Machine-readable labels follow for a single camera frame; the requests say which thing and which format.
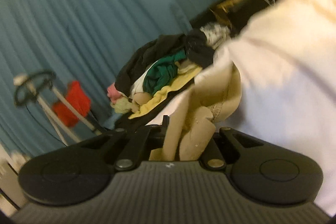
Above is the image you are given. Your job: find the cardboard box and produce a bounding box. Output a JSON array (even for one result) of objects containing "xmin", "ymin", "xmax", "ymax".
[{"xmin": 210, "ymin": 0, "xmax": 247, "ymax": 22}]

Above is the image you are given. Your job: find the blue cloth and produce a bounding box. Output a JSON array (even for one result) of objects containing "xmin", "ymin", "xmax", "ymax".
[{"xmin": 101, "ymin": 114, "xmax": 124, "ymax": 130}]

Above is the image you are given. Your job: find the pale yellow fluffy cloth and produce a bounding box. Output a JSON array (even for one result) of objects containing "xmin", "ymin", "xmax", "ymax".
[{"xmin": 110, "ymin": 98, "xmax": 133, "ymax": 114}]

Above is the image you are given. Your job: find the pastel bed blanket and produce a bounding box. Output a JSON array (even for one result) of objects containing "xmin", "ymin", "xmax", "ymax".
[{"xmin": 147, "ymin": 0, "xmax": 336, "ymax": 210}]

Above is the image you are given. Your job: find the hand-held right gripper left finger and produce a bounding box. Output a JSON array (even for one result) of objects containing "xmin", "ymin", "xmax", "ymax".
[{"xmin": 79, "ymin": 116, "xmax": 168, "ymax": 170}]

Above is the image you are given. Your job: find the green garment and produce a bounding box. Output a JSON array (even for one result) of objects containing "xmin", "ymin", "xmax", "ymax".
[{"xmin": 143, "ymin": 52, "xmax": 187, "ymax": 96}]

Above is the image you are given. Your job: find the tan cloth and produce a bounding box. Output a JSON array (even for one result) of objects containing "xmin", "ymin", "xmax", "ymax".
[{"xmin": 131, "ymin": 93, "xmax": 154, "ymax": 111}]

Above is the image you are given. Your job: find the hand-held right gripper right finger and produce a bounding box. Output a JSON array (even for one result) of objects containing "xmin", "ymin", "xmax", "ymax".
[{"xmin": 200, "ymin": 128, "xmax": 264, "ymax": 170}]

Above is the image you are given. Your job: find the white garment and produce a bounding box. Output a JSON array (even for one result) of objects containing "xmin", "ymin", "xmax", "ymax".
[{"xmin": 130, "ymin": 72, "xmax": 151, "ymax": 98}]

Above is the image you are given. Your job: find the garment steamer stand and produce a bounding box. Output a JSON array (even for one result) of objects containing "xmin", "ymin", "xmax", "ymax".
[{"xmin": 13, "ymin": 70, "xmax": 108, "ymax": 147}]

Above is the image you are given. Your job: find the white patterned cloth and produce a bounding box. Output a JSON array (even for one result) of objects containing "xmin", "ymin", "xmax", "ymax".
[{"xmin": 199, "ymin": 23, "xmax": 233, "ymax": 50}]

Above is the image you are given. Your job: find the dark grey garment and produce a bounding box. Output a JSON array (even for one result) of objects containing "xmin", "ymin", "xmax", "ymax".
[{"xmin": 184, "ymin": 28, "xmax": 218, "ymax": 69}]

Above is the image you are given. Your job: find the pink cloth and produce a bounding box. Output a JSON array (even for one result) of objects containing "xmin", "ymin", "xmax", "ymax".
[{"xmin": 107, "ymin": 84, "xmax": 125, "ymax": 102}]

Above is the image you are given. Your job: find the beige printed shirt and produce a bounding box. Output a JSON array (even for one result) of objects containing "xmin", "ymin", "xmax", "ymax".
[{"xmin": 148, "ymin": 61, "xmax": 242, "ymax": 161}]

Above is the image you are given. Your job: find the black garment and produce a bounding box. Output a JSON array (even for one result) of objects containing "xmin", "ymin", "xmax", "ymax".
[{"xmin": 115, "ymin": 34, "xmax": 189, "ymax": 98}]

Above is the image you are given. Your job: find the teal curtain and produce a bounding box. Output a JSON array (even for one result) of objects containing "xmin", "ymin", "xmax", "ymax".
[{"xmin": 0, "ymin": 0, "xmax": 229, "ymax": 159}]

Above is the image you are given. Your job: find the red knitted cloth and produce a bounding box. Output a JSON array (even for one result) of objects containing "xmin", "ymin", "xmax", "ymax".
[{"xmin": 52, "ymin": 80, "xmax": 92, "ymax": 128}]

